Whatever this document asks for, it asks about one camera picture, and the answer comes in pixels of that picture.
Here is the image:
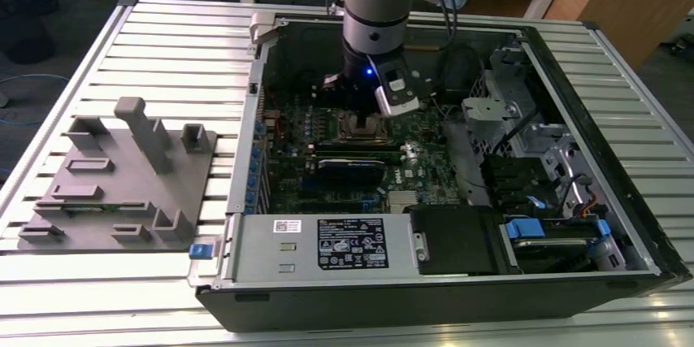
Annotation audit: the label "metal socket cover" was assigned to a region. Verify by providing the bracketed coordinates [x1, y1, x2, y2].
[337, 108, 396, 143]

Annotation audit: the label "CPU socket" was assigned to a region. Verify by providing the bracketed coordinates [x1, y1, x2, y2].
[334, 107, 398, 148]

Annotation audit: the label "black cable bundle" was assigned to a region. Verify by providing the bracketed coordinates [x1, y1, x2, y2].
[437, 44, 488, 96]

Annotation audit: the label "black office chair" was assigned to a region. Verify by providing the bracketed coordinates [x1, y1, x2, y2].
[0, 0, 62, 66]

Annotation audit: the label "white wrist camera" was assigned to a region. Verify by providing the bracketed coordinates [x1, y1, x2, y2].
[374, 74, 422, 117]

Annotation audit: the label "black graphics card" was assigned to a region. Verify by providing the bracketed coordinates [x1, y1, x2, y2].
[317, 158, 388, 193]

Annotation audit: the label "blue disk carrier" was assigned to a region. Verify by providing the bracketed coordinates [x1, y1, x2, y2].
[501, 216, 614, 273]

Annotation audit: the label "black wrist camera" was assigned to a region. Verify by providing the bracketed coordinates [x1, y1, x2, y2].
[320, 73, 345, 92]

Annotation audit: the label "green RAM stick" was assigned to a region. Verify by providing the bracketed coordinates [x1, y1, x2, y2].
[61, 203, 119, 212]

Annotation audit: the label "coloured power wires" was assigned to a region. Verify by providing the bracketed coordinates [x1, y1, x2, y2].
[574, 196, 605, 219]

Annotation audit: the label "perforated metal drive cage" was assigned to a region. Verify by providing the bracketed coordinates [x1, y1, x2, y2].
[464, 46, 544, 161]

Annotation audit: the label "grey parts rack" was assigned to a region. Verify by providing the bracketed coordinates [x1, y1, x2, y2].
[15, 97, 219, 253]

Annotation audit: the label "black PC case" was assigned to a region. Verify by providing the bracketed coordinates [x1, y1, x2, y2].
[187, 11, 694, 334]

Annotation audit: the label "green motherboard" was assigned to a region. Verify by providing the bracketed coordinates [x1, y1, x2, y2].
[259, 90, 473, 216]

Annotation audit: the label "silver green CPU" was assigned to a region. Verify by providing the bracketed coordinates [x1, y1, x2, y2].
[350, 115, 390, 139]

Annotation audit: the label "silver metal bracket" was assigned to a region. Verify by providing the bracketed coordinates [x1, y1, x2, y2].
[461, 97, 518, 133]

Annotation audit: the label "silver power supply unit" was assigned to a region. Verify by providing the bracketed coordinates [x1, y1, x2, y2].
[219, 213, 422, 283]

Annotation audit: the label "silver finned heatsink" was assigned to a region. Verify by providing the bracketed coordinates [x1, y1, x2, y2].
[388, 190, 422, 206]

